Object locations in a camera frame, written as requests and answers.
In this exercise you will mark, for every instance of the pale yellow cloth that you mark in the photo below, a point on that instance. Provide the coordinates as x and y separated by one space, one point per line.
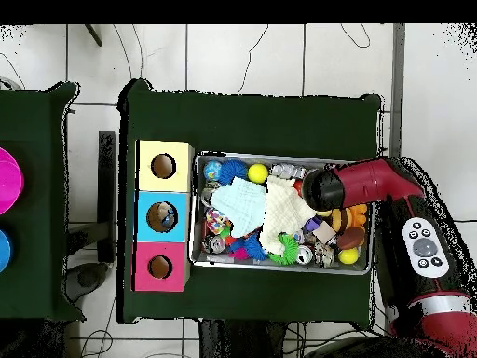
287 212

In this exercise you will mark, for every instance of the green fuzzy toy with eyes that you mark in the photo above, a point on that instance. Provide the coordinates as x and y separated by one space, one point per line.
287 252

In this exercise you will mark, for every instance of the silver robot toy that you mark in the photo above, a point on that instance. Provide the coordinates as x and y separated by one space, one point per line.
289 171

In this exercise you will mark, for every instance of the purple block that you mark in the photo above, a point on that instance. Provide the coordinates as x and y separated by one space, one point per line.
311 224

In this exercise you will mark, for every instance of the orange spiky toy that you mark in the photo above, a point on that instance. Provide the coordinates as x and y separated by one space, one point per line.
360 216

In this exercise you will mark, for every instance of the brown toy football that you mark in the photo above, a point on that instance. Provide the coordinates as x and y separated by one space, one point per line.
350 238

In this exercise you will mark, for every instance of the blue globe ball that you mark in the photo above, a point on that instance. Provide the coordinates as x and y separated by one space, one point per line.
212 170

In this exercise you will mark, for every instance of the blue spiky ball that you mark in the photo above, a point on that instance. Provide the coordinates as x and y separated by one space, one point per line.
233 171

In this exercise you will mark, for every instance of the tan wooden cube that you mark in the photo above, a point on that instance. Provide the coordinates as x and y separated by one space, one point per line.
324 233

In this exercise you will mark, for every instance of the dark green side table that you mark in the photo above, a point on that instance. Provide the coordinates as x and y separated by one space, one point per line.
37 149

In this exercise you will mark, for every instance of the pink round plate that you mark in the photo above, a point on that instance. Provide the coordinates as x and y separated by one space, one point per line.
9 180

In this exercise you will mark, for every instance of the blue round plate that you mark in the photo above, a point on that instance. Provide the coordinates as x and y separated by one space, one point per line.
4 250

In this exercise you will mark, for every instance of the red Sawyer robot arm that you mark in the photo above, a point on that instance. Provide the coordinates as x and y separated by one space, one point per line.
425 253

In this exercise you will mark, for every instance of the crushed silver can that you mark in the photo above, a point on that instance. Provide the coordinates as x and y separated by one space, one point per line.
325 255

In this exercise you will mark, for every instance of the mint green cloth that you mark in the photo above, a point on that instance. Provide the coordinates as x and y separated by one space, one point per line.
240 205

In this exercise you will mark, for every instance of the silver and black can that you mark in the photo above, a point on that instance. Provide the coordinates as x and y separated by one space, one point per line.
216 244

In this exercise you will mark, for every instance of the blue fuzzy toy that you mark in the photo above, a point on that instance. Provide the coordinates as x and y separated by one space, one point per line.
256 247

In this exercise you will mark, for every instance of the multicoloured toy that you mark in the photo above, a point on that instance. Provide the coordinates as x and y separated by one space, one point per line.
216 221

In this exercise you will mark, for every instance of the small red ball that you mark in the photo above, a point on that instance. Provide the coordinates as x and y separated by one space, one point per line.
299 188

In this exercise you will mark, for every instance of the yellow duck toy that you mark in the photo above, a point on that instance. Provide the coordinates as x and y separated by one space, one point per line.
324 214

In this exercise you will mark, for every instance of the clear mesh bin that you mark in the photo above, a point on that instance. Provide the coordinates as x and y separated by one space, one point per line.
223 263

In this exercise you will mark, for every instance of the wooden box with three holes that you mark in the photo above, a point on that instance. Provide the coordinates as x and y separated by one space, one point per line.
145 224

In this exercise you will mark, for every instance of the pink fuzzy toy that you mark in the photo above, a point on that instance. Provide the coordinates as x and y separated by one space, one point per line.
238 252

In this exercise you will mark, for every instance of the toy hamburger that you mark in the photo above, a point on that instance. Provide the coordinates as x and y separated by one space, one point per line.
341 219

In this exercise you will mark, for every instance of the small yellow ball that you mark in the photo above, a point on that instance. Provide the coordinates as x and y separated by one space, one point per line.
348 256

